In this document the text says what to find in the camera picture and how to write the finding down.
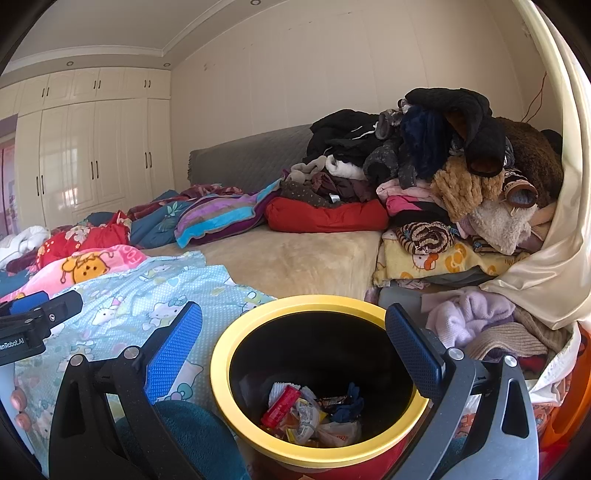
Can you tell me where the red cylindrical tube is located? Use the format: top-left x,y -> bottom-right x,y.
260,385 -> 300,429

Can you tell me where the blue glove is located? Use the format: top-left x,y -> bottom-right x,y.
332,383 -> 363,423

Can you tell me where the brown energy bar wrapper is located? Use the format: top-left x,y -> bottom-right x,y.
317,395 -> 348,412

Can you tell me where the red candy wrapper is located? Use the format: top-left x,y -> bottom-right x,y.
277,413 -> 322,446

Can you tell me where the yellow rimmed trash bin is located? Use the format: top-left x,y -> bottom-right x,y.
211,295 -> 428,479

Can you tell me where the person's left hand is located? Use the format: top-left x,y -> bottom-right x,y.
10,388 -> 32,432

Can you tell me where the pink cartoon blanket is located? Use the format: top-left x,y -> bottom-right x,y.
1,245 -> 147,302

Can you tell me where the lilac knit sweater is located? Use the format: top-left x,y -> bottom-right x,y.
421,287 -> 516,348

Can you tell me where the red floral blanket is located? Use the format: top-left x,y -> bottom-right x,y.
36,211 -> 132,269

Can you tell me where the light blue Hello Kitty sheet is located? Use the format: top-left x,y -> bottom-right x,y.
15,252 -> 271,468

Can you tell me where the beige ribbed sweater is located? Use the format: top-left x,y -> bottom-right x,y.
465,322 -> 548,360

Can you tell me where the yellow cartoon blanket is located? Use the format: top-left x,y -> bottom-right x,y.
373,230 -> 529,287

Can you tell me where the dark blue leaf blanket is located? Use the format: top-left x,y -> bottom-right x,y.
75,192 -> 195,249

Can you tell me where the cream satin cloth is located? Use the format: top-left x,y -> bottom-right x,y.
479,0 -> 591,331

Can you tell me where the brown striped cloth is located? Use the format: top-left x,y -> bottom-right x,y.
394,221 -> 455,255

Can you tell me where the striped purple blue pillow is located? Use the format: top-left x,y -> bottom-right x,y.
174,179 -> 280,248

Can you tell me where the white wardrobe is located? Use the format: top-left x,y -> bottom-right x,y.
1,67 -> 174,229

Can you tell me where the beige bed cover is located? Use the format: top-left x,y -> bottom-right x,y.
145,226 -> 381,300

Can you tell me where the tan fuzzy plush garment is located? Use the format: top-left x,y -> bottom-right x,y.
431,156 -> 505,222

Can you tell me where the red pillow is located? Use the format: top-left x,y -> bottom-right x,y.
264,197 -> 390,233

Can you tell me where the grey headboard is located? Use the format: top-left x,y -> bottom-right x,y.
187,125 -> 312,192

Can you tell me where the pile of dark clothes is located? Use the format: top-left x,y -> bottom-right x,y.
281,88 -> 511,207

